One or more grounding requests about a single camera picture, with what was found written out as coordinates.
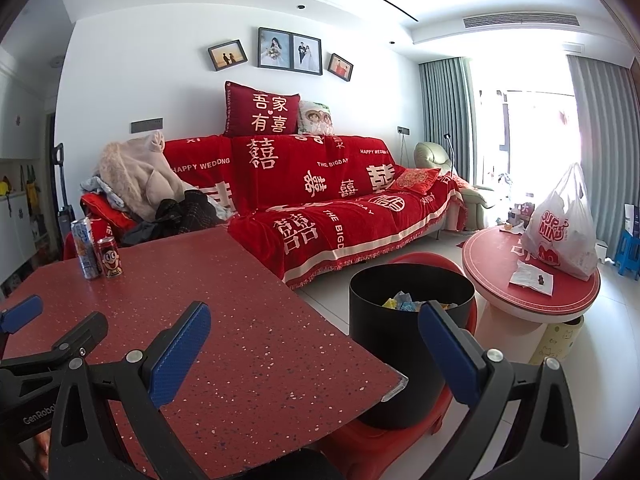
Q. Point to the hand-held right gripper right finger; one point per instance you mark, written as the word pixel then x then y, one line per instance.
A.
pixel 450 355

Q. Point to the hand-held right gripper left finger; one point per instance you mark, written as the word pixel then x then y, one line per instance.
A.
pixel 180 355

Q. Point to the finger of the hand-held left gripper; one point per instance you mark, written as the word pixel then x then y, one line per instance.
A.
pixel 87 330
pixel 22 312

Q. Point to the black round bin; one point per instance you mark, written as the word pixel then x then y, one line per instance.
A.
pixel 390 360

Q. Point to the pile of snack wrappers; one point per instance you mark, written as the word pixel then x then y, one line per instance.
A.
pixel 410 302

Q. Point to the yellow snack bag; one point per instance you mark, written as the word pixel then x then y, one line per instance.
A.
pixel 390 303

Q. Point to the person's left hand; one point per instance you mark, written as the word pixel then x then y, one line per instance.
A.
pixel 41 447

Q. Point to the red drink can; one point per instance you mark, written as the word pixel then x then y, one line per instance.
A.
pixel 110 260

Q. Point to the tall printed drink can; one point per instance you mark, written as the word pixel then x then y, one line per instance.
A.
pixel 86 250

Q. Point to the white cabinet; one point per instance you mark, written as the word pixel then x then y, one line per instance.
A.
pixel 15 230

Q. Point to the round red coffee table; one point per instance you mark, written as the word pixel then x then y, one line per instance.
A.
pixel 490 265

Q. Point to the upright vacuum cleaner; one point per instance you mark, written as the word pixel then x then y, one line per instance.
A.
pixel 64 220

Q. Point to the red plastic stool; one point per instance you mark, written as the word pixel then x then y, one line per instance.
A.
pixel 380 435

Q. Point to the white paper sheet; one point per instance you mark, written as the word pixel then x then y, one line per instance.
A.
pixel 525 275

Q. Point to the pale yellow printed bin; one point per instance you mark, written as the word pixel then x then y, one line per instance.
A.
pixel 560 340

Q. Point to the red pillow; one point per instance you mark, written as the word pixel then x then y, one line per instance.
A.
pixel 107 215

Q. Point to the yellow black hanging bag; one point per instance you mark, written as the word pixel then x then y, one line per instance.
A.
pixel 33 190

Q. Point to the yellow plush toy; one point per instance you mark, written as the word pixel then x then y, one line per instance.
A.
pixel 4 186

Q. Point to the dark plaid clothing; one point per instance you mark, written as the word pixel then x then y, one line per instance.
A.
pixel 185 212

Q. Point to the dark door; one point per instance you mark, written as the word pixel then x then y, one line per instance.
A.
pixel 50 170

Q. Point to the grey white clothes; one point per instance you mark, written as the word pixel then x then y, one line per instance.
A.
pixel 100 185

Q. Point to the cluster of small table items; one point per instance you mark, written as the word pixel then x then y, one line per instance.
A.
pixel 517 217

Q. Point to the beige fluffy coat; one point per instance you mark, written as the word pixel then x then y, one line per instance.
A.
pixel 140 175

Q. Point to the white printed plastic bag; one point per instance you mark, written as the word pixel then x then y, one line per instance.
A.
pixel 565 230

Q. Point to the small embroidered red cushion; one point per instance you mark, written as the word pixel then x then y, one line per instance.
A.
pixel 415 180

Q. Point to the black floor lamp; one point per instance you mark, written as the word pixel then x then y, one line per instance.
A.
pixel 452 160

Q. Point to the beige leather sofa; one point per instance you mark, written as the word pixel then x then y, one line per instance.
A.
pixel 430 155

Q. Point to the blue plastic stool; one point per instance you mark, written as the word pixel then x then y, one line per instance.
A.
pixel 629 255

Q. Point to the blue white box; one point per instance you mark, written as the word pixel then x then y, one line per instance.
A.
pixel 631 220

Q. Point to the red covered sofa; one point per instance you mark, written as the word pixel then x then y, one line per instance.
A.
pixel 325 160

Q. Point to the grey green curtain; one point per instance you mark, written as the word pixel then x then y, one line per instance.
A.
pixel 610 135
pixel 445 110

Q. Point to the large red printed cushion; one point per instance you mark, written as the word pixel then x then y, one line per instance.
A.
pixel 262 110

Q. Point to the cartoon printed cushion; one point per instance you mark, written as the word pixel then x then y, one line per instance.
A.
pixel 316 117

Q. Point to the ceiling air vent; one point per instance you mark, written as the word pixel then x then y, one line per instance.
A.
pixel 520 21

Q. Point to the grey wall switch panel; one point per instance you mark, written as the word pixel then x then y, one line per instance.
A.
pixel 147 125

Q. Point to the sunset photo frame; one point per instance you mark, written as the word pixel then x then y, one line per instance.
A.
pixel 227 55

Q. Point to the small red portrait frame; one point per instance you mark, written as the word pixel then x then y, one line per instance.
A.
pixel 340 67

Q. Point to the bride portrait frame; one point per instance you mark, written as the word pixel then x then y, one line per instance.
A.
pixel 275 47

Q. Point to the couple portrait frame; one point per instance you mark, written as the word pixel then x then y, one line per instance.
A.
pixel 306 54

